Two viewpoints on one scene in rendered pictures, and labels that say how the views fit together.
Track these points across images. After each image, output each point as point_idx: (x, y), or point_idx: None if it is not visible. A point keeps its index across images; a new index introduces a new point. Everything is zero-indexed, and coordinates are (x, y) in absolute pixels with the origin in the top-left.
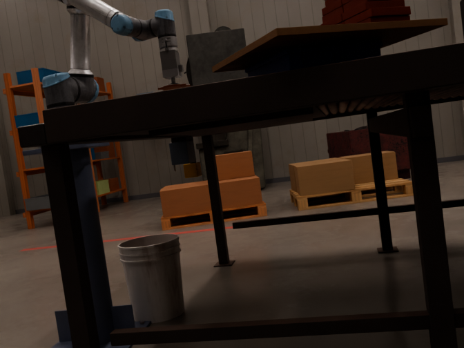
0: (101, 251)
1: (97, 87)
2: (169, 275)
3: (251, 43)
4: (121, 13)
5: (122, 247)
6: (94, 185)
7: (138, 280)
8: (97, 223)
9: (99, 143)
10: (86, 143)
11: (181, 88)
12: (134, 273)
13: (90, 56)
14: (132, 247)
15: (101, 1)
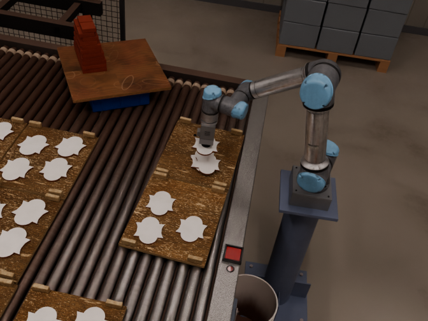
0: (272, 249)
1: (297, 176)
2: None
3: (152, 51)
4: (248, 82)
5: (267, 283)
6: (283, 219)
7: (251, 295)
8: (277, 234)
9: (279, 193)
10: (280, 174)
11: (186, 68)
12: (254, 292)
13: (305, 146)
14: (255, 276)
15: (272, 76)
